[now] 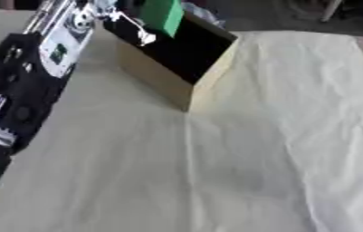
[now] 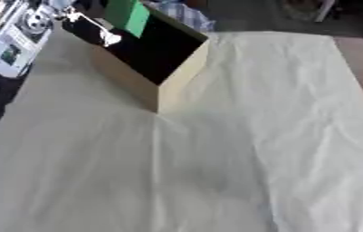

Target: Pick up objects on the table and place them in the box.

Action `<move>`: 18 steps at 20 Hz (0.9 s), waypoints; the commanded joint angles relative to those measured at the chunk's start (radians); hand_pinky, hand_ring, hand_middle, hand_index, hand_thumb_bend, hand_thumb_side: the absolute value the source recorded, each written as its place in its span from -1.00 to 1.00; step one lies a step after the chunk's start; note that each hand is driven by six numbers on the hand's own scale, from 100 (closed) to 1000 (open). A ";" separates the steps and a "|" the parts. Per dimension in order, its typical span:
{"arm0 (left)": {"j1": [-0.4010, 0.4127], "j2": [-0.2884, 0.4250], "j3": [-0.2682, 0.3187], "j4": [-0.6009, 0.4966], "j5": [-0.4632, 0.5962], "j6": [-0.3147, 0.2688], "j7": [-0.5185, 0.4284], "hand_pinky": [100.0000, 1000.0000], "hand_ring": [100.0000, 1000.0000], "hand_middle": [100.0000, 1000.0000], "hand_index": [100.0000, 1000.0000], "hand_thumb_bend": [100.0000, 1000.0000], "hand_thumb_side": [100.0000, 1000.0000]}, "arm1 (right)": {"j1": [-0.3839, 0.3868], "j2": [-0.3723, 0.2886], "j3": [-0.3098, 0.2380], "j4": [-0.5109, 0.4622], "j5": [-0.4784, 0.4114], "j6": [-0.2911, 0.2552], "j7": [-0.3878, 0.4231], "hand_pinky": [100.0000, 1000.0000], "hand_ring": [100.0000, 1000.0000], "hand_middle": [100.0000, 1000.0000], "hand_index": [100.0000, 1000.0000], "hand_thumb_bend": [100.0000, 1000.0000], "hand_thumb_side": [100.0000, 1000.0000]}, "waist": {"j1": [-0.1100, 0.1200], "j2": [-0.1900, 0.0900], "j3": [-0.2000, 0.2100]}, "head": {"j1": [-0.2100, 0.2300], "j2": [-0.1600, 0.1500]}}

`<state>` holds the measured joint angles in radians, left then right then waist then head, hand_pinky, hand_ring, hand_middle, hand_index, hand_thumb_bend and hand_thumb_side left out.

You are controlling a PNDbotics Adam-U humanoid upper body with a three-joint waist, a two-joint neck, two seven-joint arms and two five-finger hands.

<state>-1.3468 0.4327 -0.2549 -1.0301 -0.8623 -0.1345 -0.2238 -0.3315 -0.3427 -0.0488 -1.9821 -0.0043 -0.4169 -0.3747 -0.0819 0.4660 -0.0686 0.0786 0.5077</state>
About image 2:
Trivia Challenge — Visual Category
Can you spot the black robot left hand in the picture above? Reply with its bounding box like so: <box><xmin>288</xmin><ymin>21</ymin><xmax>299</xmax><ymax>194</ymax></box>
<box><xmin>61</xmin><ymin>12</ymin><xmax>124</xmax><ymax>49</ymax></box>

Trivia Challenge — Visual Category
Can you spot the person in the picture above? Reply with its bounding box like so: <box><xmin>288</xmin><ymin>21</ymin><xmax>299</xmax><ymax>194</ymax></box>
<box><xmin>141</xmin><ymin>0</ymin><xmax>218</xmax><ymax>33</ymax></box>

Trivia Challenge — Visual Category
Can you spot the tan cardboard box black inside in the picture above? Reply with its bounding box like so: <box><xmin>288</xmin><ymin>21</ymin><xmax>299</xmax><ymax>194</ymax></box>
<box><xmin>89</xmin><ymin>0</ymin><xmax>212</xmax><ymax>114</ymax></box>

